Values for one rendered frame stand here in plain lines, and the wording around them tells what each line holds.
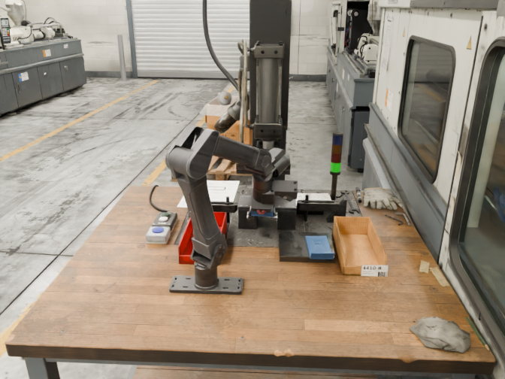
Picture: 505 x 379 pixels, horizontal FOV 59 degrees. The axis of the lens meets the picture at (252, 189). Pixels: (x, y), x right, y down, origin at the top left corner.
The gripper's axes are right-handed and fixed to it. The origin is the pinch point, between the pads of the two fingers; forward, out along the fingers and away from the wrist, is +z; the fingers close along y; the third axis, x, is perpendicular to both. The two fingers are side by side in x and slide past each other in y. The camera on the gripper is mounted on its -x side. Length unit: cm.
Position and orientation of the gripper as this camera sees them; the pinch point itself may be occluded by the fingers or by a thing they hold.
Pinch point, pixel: (261, 211)
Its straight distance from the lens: 145.4
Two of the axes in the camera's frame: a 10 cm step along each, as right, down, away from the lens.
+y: 0.4, -8.0, 6.0
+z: 0.0, 6.0, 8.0
